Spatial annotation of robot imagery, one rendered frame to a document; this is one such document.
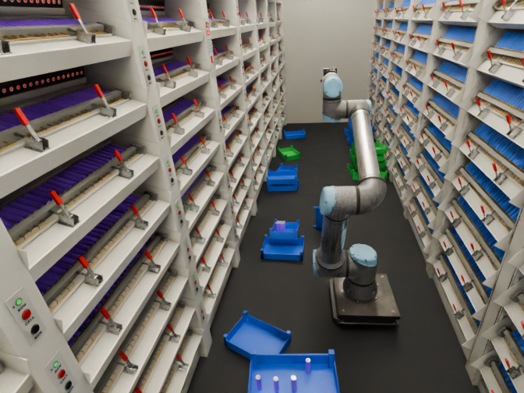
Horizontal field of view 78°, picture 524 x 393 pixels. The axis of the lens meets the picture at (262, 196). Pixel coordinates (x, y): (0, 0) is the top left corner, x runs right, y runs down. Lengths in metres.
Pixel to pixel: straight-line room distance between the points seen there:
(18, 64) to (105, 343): 0.74
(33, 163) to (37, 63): 0.21
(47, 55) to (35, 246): 0.41
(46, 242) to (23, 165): 0.18
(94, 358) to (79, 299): 0.19
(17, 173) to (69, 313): 0.36
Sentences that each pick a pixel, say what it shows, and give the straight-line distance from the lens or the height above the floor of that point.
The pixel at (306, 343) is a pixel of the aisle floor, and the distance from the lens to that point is 1.92.
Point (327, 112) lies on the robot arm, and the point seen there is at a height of 1.10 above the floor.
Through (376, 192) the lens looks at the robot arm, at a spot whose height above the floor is 0.91.
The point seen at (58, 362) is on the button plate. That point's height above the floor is 0.89.
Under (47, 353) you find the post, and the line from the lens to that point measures 0.90.
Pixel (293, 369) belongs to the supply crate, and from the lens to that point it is 1.35.
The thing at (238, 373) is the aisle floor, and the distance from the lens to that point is 1.84.
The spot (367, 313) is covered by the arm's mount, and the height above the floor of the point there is 0.13.
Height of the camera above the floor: 1.53
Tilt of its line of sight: 28 degrees down
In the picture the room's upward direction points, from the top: 5 degrees counter-clockwise
